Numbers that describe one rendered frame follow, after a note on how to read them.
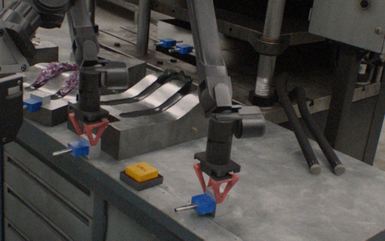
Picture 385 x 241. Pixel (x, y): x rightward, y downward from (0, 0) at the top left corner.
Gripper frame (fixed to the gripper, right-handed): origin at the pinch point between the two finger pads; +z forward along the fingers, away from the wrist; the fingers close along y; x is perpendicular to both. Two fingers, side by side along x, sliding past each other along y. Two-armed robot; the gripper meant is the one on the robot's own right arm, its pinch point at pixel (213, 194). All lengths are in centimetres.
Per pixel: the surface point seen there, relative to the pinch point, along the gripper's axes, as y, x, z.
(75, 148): 35.8, 19.6, -0.1
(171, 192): 11.7, 4.0, 4.3
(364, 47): 31, -80, -23
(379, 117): 69, -149, 26
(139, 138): 33.6, 1.9, -1.0
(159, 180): 16.3, 4.9, 3.1
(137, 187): 15.5, 11.6, 3.2
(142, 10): 133, -51, -15
